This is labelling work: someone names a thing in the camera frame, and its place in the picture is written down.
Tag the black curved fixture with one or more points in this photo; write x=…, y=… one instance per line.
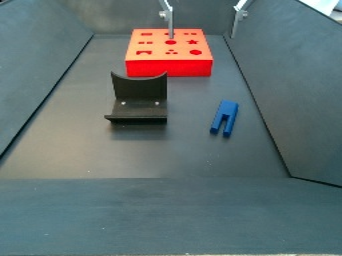
x=141, y=99

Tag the blue square-circle peg object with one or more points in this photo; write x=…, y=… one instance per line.
x=226, y=114

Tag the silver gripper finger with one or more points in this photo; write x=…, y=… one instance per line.
x=167, y=15
x=241, y=14

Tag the red shape-hole block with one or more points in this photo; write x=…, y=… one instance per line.
x=179, y=56

